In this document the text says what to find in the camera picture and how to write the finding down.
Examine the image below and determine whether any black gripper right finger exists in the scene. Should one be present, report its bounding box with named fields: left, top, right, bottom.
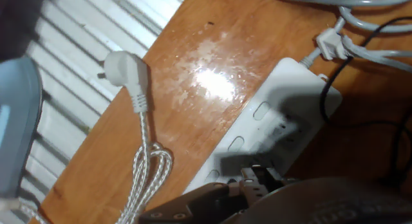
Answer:
left=276, top=178, right=299, bottom=190

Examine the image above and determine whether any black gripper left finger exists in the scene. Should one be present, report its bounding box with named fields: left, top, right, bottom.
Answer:
left=138, top=167, right=259, bottom=224

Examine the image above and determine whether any white power strip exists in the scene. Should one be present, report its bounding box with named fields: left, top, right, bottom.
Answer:
left=182, top=57, right=344, bottom=196

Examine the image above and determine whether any light blue clothes iron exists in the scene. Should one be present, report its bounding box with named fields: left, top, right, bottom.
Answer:
left=0, top=56, right=42, bottom=199

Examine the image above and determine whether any thick white power strip cord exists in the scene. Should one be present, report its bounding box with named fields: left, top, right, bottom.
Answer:
left=250, top=0, right=412, bottom=69

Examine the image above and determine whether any thin white cord with plug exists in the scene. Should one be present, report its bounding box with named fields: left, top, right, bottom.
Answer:
left=316, top=26, right=412, bottom=73

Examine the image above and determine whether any braided white cord with plug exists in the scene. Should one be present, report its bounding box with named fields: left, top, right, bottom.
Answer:
left=0, top=50, right=174, bottom=224

